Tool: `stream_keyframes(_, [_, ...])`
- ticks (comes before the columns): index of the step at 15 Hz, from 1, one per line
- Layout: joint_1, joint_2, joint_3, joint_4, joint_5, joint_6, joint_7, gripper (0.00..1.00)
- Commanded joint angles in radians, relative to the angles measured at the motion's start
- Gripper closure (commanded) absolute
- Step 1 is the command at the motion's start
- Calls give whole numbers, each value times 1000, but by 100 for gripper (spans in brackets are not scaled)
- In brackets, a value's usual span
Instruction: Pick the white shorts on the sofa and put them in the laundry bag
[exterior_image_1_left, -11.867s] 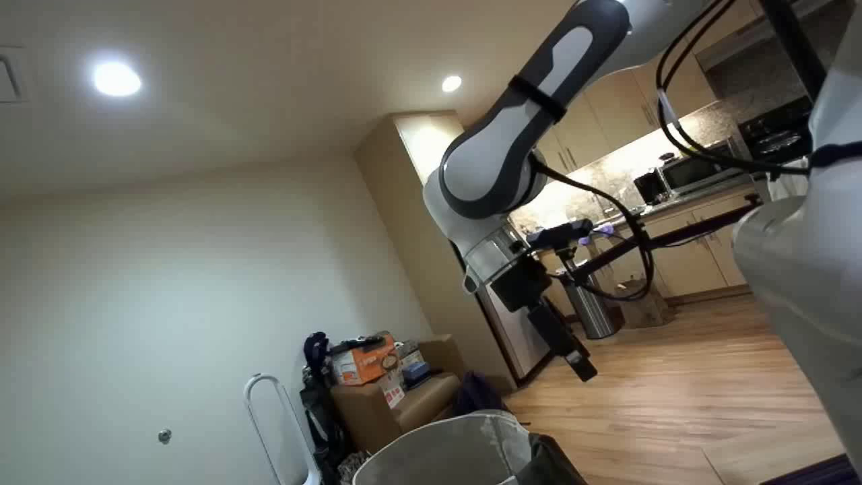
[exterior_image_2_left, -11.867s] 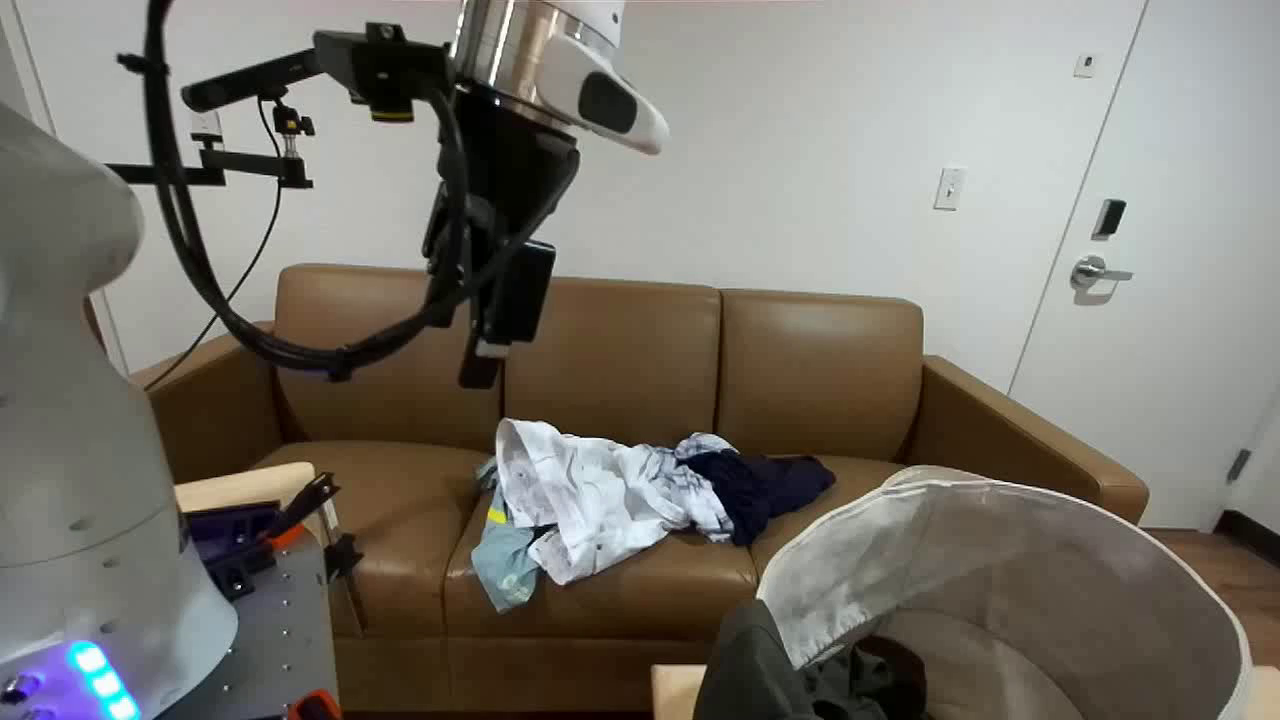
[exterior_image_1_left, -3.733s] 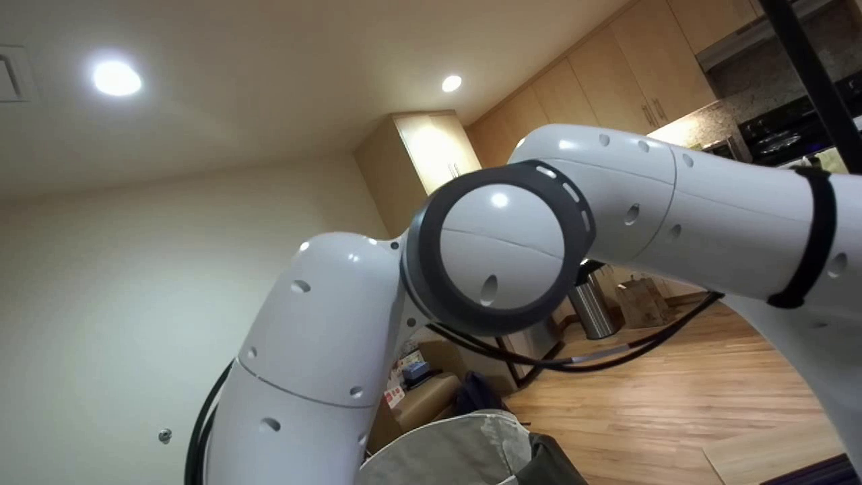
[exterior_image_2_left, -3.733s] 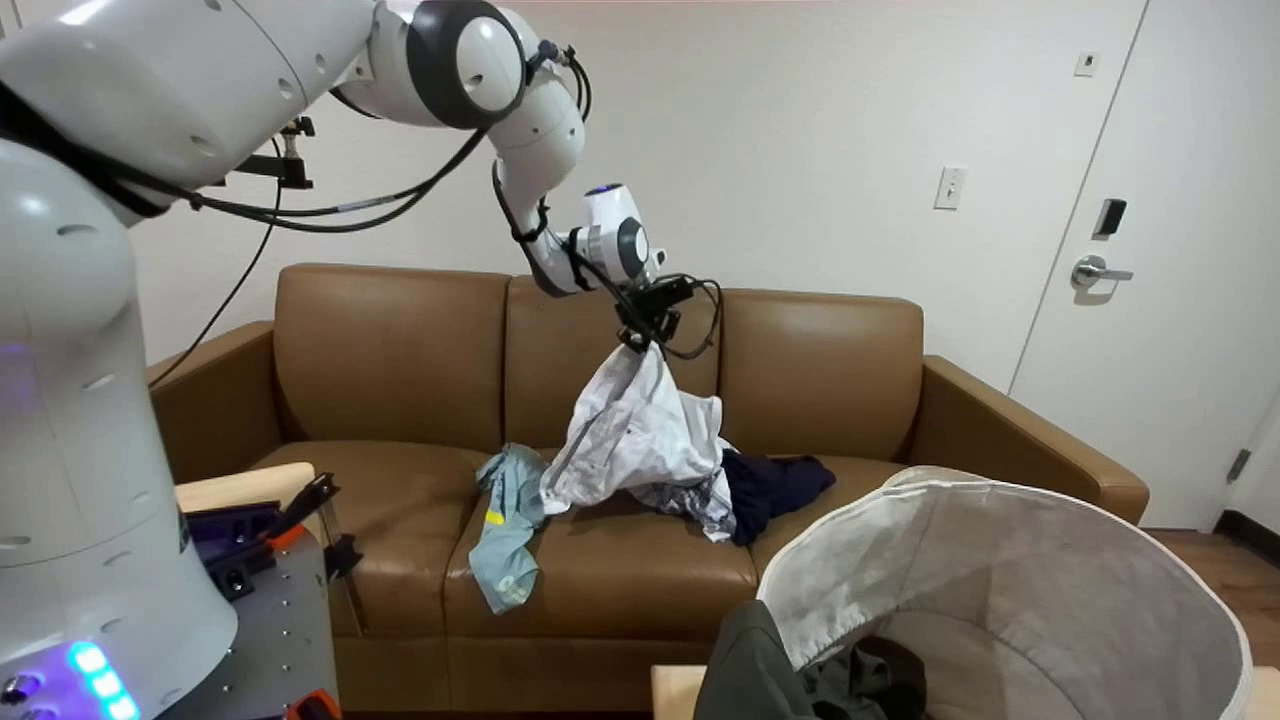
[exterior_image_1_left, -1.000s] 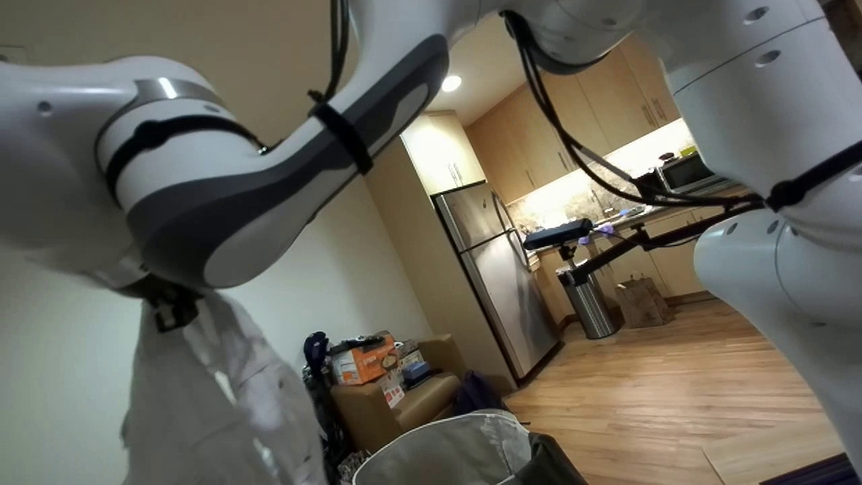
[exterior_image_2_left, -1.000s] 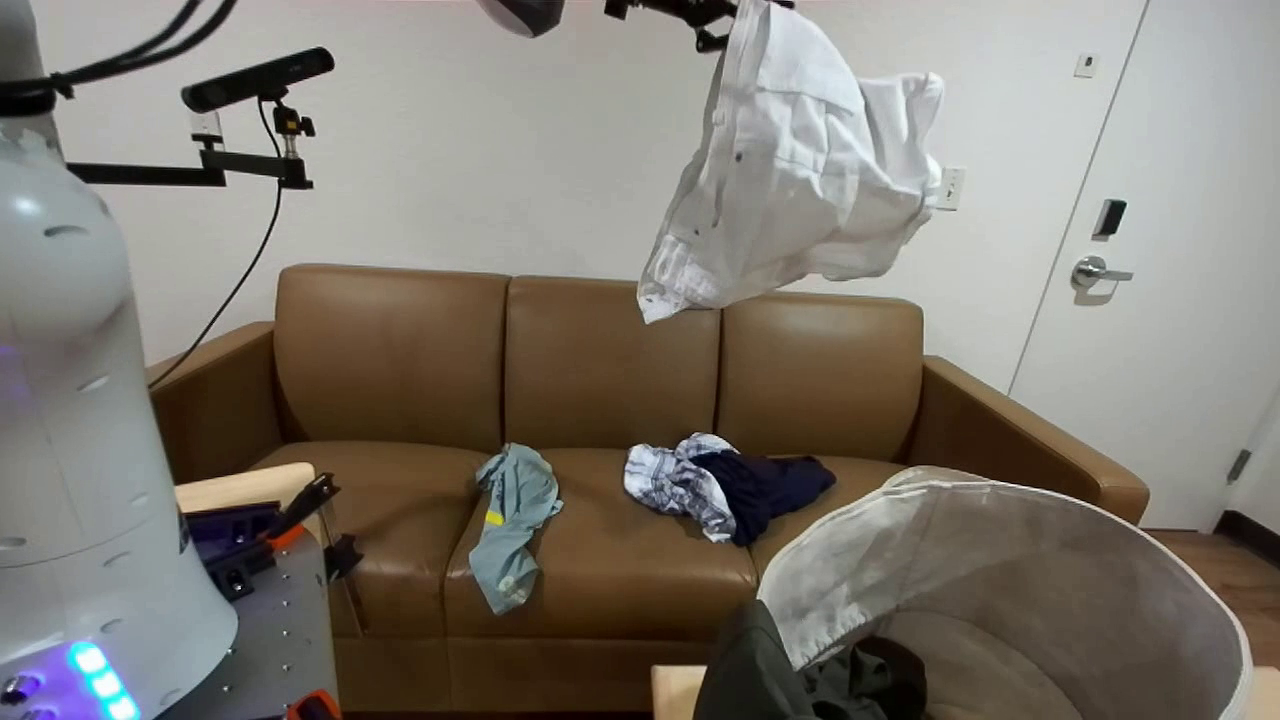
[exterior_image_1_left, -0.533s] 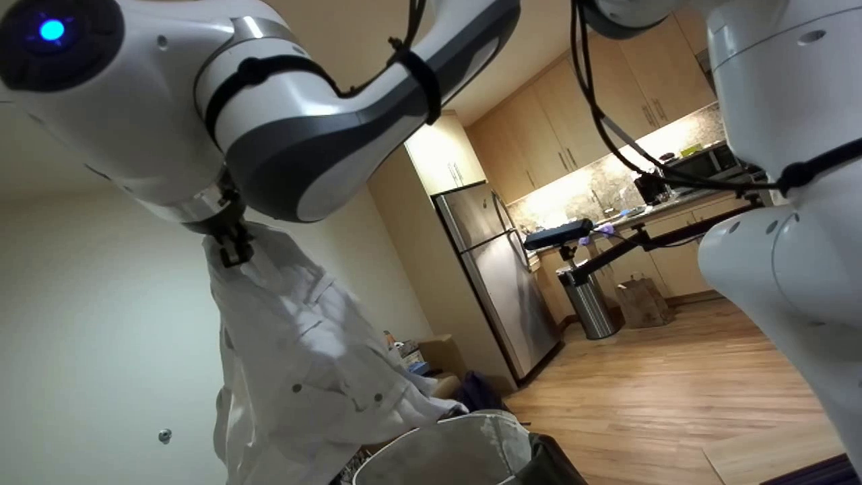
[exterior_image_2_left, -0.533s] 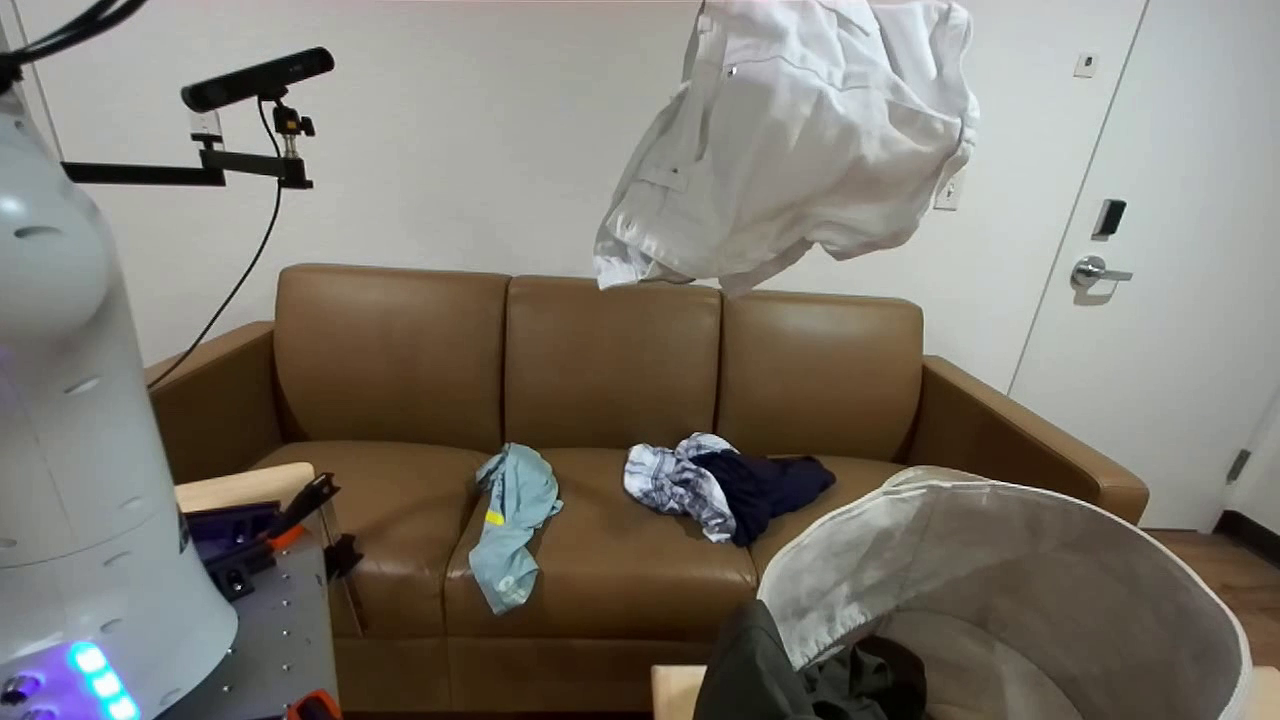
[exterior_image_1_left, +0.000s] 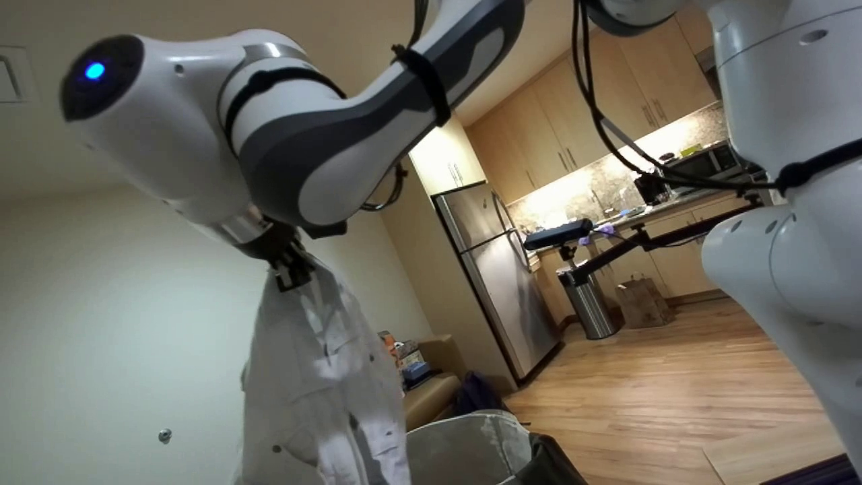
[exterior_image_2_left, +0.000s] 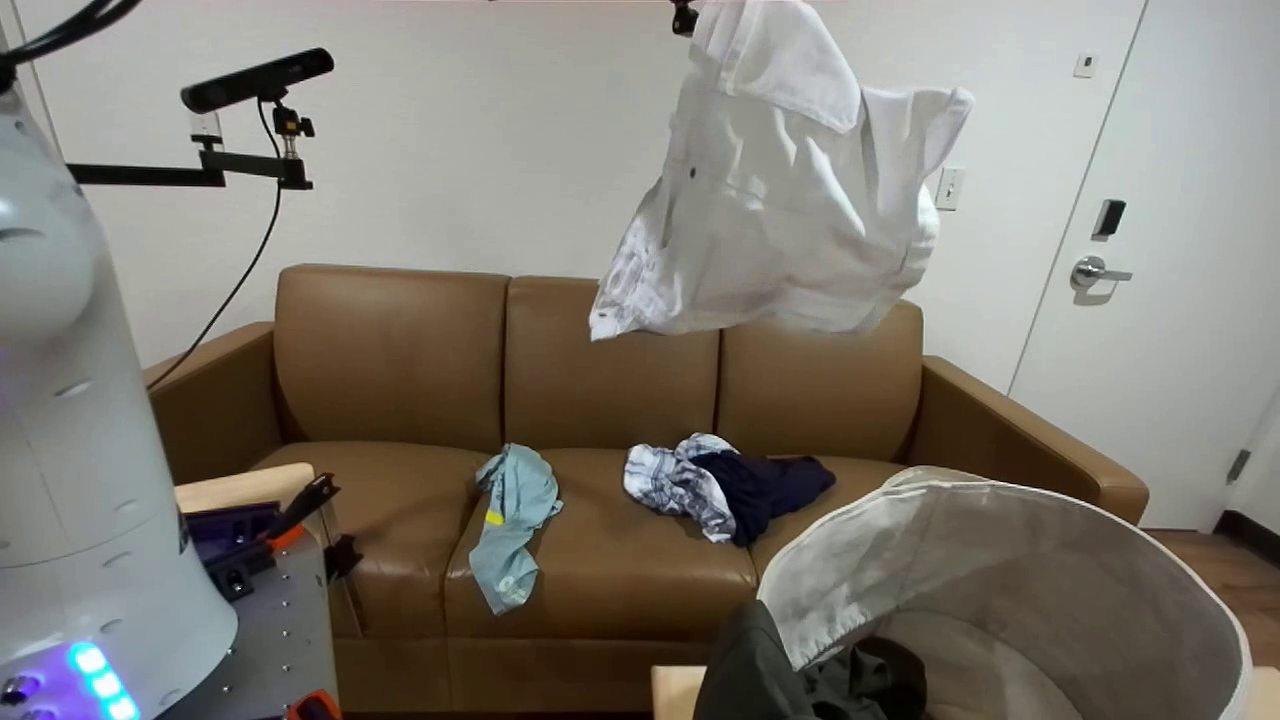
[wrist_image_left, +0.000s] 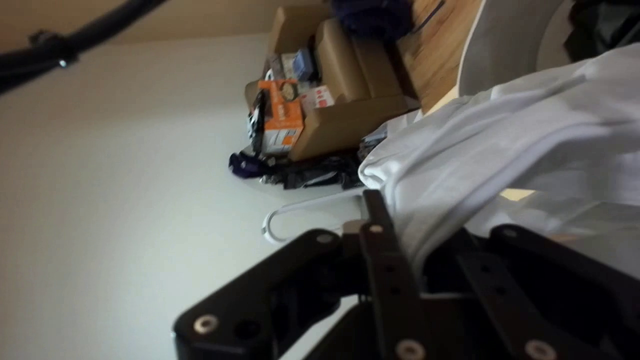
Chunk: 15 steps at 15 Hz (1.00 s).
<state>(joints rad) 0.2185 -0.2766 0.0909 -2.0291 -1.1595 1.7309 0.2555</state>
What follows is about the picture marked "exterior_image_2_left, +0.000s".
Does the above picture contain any white shirt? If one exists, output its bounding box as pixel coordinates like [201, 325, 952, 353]
[585, 0, 977, 343]

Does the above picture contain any brown leather sofa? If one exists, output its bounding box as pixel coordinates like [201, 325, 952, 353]
[145, 259, 1152, 720]

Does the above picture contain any dark garment on bag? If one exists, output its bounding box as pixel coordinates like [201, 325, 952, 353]
[691, 596, 934, 720]

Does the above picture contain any grey fabric laundry bag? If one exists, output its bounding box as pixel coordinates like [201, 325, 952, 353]
[754, 465, 1259, 720]

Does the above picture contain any white plaid cloth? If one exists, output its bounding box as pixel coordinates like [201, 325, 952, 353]
[619, 427, 744, 548]

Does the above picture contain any black door card reader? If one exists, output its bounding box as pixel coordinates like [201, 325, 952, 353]
[1087, 195, 1129, 245]

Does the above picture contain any navy blue garment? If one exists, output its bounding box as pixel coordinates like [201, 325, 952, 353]
[691, 447, 842, 551]

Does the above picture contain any white door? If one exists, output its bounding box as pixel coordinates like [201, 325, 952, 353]
[1009, 0, 1280, 531]

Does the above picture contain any light blue garment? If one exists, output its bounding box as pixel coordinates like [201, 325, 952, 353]
[466, 439, 567, 620]

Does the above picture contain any beige wooden block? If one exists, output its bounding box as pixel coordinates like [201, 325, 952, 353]
[172, 460, 322, 521]

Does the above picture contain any black bar clamp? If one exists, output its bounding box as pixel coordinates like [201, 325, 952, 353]
[214, 470, 367, 600]

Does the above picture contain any grey perforated table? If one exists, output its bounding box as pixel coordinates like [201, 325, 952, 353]
[155, 521, 346, 720]

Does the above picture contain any white wall switch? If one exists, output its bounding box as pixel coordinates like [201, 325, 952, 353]
[934, 163, 967, 215]

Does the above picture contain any black bar camera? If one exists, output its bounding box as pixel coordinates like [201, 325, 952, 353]
[178, 44, 341, 115]

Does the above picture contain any silver door handle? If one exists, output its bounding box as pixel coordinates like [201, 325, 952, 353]
[1064, 253, 1137, 302]

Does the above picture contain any black camera cable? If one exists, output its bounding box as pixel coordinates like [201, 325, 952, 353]
[142, 95, 293, 395]

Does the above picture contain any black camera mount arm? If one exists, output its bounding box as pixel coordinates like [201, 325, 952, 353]
[65, 100, 322, 195]

